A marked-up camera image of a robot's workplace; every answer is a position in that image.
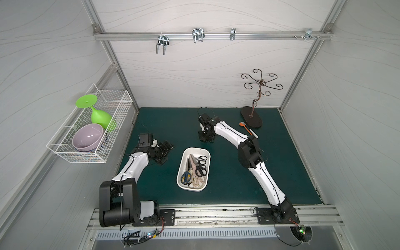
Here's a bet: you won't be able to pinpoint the white storage box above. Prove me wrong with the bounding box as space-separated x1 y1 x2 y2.
176 147 210 192

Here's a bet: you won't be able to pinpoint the blue yellow handled scissors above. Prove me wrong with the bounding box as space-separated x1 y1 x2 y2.
180 157 192 186

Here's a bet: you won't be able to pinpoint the pink scissors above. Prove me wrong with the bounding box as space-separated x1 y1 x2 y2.
190 154 204 188

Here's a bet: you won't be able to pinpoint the large black scissors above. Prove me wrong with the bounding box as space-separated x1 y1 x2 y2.
198 131 216 143

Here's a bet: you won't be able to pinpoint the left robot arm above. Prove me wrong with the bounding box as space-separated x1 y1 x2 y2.
99 140 174 228

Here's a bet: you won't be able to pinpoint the cream white scissors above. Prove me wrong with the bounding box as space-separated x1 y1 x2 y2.
192 175 206 189

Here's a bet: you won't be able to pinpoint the orange spoon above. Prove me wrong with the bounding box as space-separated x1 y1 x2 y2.
239 121 256 140

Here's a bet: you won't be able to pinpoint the brown metal hook stand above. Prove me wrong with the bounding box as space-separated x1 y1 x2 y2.
240 68 284 128

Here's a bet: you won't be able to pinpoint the green plastic goblet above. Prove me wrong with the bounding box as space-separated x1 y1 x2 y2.
76 94 117 132

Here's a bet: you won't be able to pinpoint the lilac bowl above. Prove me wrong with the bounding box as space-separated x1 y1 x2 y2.
72 124 105 152

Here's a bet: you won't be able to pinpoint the white vent strip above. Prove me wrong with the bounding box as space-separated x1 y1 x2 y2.
96 227 276 241

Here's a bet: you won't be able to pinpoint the looped metal hook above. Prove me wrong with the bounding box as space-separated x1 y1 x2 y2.
192 28 205 44

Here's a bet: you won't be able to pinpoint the double prong metal hook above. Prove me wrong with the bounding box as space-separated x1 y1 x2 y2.
156 35 169 55

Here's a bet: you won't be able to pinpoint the small metal hook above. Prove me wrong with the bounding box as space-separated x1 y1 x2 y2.
230 28 236 41

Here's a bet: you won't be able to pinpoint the right end metal hook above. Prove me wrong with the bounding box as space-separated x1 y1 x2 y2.
294 29 322 41

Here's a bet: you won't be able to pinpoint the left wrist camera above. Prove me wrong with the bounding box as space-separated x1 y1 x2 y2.
137 133 158 148

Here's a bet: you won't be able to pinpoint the small black handled scissors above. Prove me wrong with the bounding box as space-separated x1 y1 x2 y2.
195 155 207 177

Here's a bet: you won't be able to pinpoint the white wire basket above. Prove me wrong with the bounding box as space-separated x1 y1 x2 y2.
46 85 132 164

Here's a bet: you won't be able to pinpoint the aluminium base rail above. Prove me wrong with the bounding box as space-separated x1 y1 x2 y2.
86 204 344 231

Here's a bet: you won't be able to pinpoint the aluminium top rail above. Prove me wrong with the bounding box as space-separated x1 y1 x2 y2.
94 30 334 42

